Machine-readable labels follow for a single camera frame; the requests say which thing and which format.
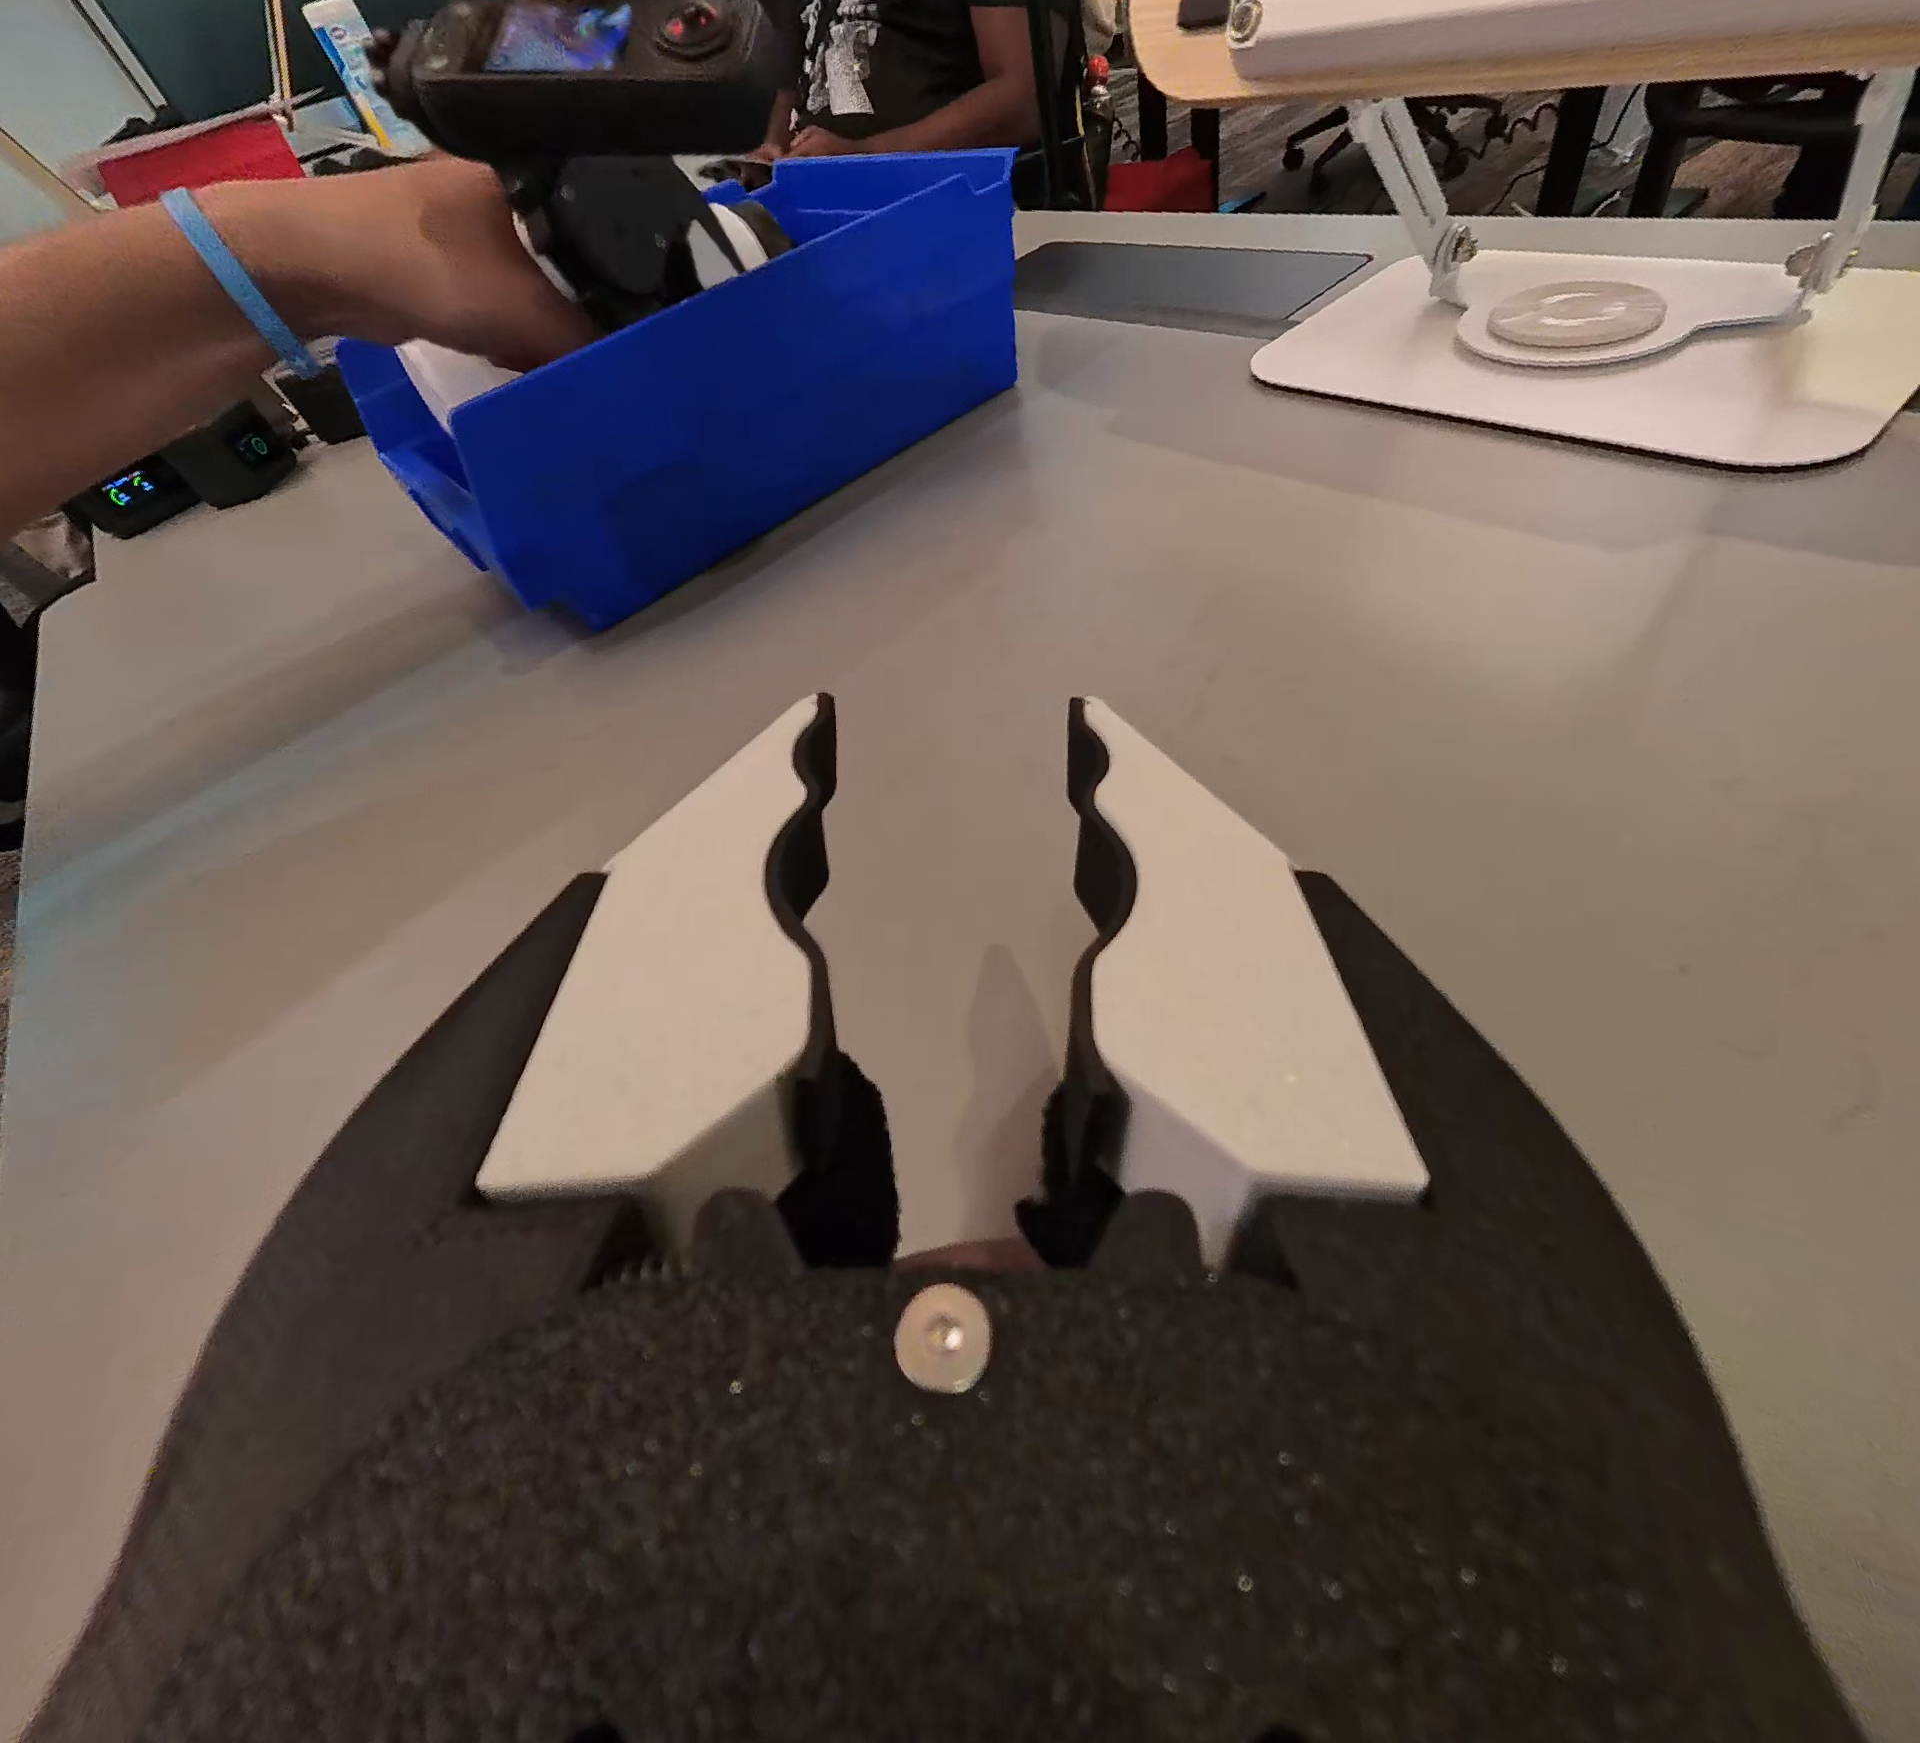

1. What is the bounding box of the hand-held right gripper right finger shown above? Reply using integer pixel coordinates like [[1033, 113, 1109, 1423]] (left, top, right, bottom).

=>
[[1017, 696, 1432, 1271]]

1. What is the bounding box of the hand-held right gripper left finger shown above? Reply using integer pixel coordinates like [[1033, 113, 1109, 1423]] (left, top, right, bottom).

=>
[[474, 694, 904, 1271]]

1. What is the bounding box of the white cylindrical container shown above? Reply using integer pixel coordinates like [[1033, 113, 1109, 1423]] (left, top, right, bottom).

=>
[[393, 198, 798, 426]]

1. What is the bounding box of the blue plastic bin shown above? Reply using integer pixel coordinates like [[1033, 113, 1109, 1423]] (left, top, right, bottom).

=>
[[333, 144, 1023, 636]]

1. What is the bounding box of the person's left forearm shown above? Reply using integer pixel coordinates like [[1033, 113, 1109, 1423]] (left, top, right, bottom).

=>
[[0, 184, 302, 537]]

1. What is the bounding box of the red flat object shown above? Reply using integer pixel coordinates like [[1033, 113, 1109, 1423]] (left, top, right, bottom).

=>
[[98, 118, 310, 207]]

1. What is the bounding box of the white wipes canister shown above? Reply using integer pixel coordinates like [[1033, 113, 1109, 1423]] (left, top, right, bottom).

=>
[[302, 0, 395, 147]]

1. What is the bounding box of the blue wristband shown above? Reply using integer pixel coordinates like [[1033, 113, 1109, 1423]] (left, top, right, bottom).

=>
[[156, 185, 324, 378]]

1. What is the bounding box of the small black box device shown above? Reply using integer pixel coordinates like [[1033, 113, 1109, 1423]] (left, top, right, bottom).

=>
[[278, 362, 370, 448]]

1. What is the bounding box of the red bag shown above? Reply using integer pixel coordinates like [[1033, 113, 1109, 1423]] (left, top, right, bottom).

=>
[[1108, 144, 1221, 217]]

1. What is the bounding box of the black chair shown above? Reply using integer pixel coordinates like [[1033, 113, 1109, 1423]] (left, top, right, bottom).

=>
[[1642, 77, 1883, 217]]

